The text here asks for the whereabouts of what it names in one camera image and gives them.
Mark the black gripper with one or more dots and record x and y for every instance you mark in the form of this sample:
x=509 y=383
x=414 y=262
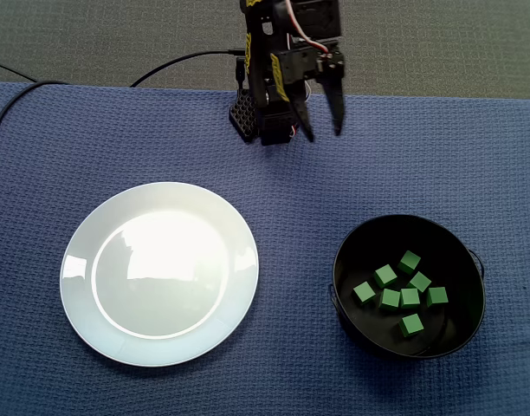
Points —
x=296 y=66

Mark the green cube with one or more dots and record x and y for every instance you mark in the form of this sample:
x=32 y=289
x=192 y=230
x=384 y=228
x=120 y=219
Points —
x=409 y=261
x=411 y=324
x=363 y=293
x=437 y=297
x=410 y=298
x=390 y=299
x=420 y=281
x=385 y=275

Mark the black robot arm with stickers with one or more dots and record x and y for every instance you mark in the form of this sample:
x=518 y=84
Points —
x=260 y=43

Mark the black round container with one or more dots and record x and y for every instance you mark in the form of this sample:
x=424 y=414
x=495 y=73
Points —
x=369 y=333

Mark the white round plate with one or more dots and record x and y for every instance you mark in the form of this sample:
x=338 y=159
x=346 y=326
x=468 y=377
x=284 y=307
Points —
x=161 y=338

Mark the blue woven table cloth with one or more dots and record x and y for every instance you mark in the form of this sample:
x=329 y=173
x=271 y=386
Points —
x=291 y=368

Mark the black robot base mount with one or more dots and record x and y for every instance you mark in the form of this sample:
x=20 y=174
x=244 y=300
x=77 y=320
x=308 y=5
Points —
x=243 y=117

